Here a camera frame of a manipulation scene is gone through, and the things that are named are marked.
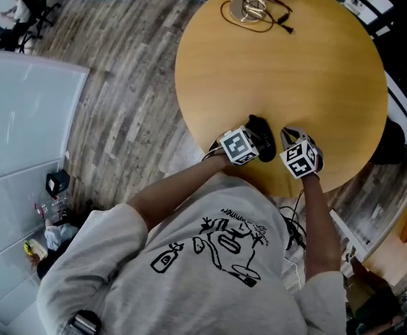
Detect person's left forearm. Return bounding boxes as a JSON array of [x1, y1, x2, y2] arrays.
[[127, 153, 234, 232]]

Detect black backpack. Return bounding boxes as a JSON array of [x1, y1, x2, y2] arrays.
[[368, 119, 407, 166]]

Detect grey trousers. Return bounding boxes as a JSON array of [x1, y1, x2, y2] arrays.
[[280, 246, 309, 295]]

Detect black cardboard box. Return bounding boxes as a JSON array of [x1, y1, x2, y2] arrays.
[[45, 172, 71, 198]]

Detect gold table lamp white shade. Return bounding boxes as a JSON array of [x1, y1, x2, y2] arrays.
[[228, 0, 288, 24]]

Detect clear plastic bottles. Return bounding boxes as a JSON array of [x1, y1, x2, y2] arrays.
[[34, 193, 70, 220]]

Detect white plastic bag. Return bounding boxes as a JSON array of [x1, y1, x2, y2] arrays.
[[44, 220, 80, 251]]

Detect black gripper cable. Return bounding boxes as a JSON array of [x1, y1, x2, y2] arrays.
[[279, 188, 309, 253]]

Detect yellow snack bag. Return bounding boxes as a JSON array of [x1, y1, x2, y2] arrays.
[[22, 239, 50, 262]]

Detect black office chair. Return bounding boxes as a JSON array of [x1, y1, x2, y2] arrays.
[[0, 24, 36, 54], [10, 0, 63, 50]]

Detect black pouch case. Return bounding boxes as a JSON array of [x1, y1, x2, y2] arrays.
[[247, 114, 278, 164]]

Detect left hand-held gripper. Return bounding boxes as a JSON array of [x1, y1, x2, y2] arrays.
[[208, 125, 260, 167]]

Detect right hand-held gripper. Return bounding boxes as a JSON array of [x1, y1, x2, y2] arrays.
[[279, 125, 325, 180]]

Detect person's right forearm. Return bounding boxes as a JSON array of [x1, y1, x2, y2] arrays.
[[297, 173, 343, 279]]

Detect white printed T-shirt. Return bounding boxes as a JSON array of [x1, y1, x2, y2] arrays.
[[35, 172, 348, 335]]

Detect black lamp cable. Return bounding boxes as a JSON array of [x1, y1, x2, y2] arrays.
[[219, 0, 295, 35]]

